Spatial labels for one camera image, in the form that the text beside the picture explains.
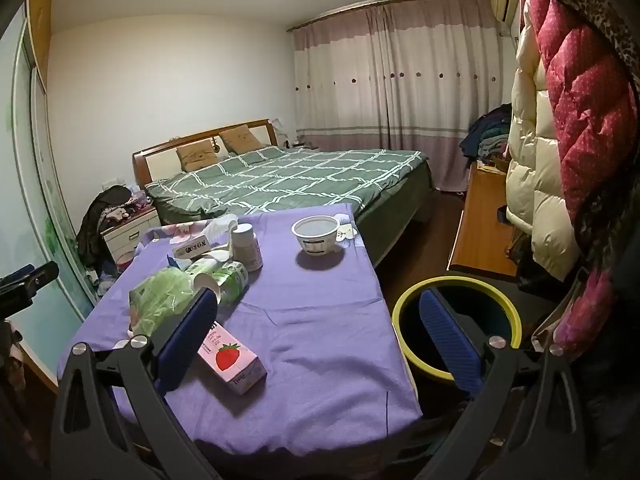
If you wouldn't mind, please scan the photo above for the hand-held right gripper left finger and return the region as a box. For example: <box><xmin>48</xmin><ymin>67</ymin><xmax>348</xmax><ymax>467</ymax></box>
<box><xmin>50</xmin><ymin>287</ymin><xmax>221</xmax><ymax>480</ymax></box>

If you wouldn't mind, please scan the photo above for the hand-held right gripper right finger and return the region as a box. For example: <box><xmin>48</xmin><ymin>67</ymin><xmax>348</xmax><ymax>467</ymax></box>
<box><xmin>419</xmin><ymin>287</ymin><xmax>588</xmax><ymax>480</ymax></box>

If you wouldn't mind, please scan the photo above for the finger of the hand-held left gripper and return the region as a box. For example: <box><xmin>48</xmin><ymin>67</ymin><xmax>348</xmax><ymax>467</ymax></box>
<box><xmin>0</xmin><ymin>261</ymin><xmax>60</xmax><ymax>311</ymax></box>

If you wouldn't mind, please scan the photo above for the pink strawberry milk carton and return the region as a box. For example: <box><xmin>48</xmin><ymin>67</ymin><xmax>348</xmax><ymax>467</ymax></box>
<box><xmin>196</xmin><ymin>321</ymin><xmax>267</xmax><ymax>396</ymax></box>

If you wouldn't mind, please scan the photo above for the green plastic bag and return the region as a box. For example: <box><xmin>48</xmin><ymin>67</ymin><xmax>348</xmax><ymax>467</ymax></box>
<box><xmin>129</xmin><ymin>266</ymin><xmax>201</xmax><ymax>338</ymax></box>

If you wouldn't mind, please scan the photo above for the yellow rimmed trash bin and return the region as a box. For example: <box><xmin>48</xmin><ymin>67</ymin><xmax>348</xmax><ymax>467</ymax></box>
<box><xmin>392</xmin><ymin>276</ymin><xmax>523</xmax><ymax>381</ymax></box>

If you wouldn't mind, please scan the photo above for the white and blue pouch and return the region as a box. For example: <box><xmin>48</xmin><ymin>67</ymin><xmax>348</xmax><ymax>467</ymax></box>
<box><xmin>170</xmin><ymin>214</ymin><xmax>240</xmax><ymax>261</ymax></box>

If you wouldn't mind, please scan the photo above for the white pill bottle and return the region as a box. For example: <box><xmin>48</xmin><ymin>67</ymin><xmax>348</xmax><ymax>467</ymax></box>
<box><xmin>231</xmin><ymin>223</ymin><xmax>264</xmax><ymax>272</ymax></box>

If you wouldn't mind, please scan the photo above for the white plastic cup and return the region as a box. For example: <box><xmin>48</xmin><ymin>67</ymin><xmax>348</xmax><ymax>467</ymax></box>
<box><xmin>291</xmin><ymin>215</ymin><xmax>342</xmax><ymax>256</ymax></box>

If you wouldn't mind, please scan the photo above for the sliding door wardrobe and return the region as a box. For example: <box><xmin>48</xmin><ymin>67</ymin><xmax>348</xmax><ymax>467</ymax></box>
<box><xmin>0</xmin><ymin>0</ymin><xmax>98</xmax><ymax>396</ymax></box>

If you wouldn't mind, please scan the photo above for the dark jacket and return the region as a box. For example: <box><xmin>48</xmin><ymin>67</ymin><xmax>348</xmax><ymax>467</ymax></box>
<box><xmin>75</xmin><ymin>185</ymin><xmax>133</xmax><ymax>268</ymax></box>

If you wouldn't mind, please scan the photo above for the white nightstand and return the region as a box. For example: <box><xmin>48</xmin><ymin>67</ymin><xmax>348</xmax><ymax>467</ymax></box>
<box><xmin>101</xmin><ymin>207</ymin><xmax>162</xmax><ymax>261</ymax></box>

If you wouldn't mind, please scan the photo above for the dark patterned bag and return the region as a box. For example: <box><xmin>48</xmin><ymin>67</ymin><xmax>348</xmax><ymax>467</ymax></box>
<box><xmin>510</xmin><ymin>230</ymin><xmax>551</xmax><ymax>286</ymax></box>

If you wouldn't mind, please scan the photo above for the long wooden cabinet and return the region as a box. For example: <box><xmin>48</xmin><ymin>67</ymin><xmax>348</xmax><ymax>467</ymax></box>
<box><xmin>447</xmin><ymin>160</ymin><xmax>521</xmax><ymax>278</ymax></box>

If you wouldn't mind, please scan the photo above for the purple floral tablecloth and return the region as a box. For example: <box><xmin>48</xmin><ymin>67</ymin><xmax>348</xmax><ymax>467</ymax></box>
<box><xmin>57</xmin><ymin>203</ymin><xmax>423</xmax><ymax>453</ymax></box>

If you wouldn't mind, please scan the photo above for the pink floral garment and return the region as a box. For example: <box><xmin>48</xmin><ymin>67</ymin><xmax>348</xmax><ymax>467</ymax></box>
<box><xmin>565</xmin><ymin>260</ymin><xmax>621</xmax><ymax>361</ymax></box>

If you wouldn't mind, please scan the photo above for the wooden bed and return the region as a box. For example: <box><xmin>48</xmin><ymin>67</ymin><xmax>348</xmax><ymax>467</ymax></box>
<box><xmin>132</xmin><ymin>119</ymin><xmax>435</xmax><ymax>266</ymax></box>

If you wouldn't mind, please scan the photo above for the cream puffer jacket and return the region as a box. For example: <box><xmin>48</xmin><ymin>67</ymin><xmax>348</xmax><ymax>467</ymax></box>
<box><xmin>506</xmin><ymin>10</ymin><xmax>583</xmax><ymax>271</ymax></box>

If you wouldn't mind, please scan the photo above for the brown pillow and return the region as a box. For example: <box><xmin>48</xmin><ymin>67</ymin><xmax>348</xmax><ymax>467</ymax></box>
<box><xmin>219</xmin><ymin>125</ymin><xmax>266</xmax><ymax>155</ymax></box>
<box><xmin>176</xmin><ymin>141</ymin><xmax>221</xmax><ymax>171</ymax></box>

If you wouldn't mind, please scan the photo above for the bed with green checked cover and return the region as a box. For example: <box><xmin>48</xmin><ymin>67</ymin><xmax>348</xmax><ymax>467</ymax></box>
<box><xmin>145</xmin><ymin>145</ymin><xmax>435</xmax><ymax>266</ymax></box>

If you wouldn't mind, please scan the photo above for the pile of folded clothes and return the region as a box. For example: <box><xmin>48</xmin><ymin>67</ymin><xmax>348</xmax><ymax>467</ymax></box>
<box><xmin>460</xmin><ymin>104</ymin><xmax>513</xmax><ymax>161</ymax></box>

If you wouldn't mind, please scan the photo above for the pink and white curtain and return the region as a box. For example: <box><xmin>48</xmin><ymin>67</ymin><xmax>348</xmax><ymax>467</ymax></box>
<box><xmin>291</xmin><ymin>0</ymin><xmax>516</xmax><ymax>193</ymax></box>

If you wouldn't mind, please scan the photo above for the red dotted puffer jacket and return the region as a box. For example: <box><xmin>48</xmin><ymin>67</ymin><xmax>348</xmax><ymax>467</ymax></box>
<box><xmin>522</xmin><ymin>0</ymin><xmax>640</xmax><ymax>281</ymax></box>

